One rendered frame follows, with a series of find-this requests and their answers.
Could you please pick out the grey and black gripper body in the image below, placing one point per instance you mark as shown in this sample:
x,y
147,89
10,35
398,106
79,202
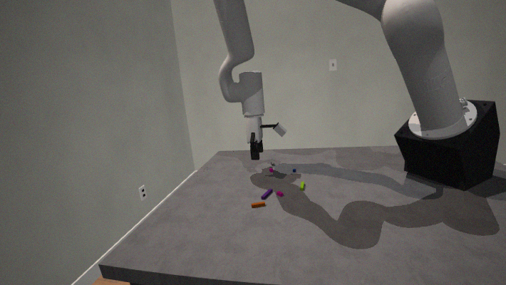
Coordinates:
x,y
253,124

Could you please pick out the purple rod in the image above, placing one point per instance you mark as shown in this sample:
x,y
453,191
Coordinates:
x,y
266,194

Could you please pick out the orange rod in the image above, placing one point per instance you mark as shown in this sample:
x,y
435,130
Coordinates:
x,y
259,204

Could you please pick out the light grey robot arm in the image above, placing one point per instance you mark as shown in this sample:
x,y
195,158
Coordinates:
x,y
414,32

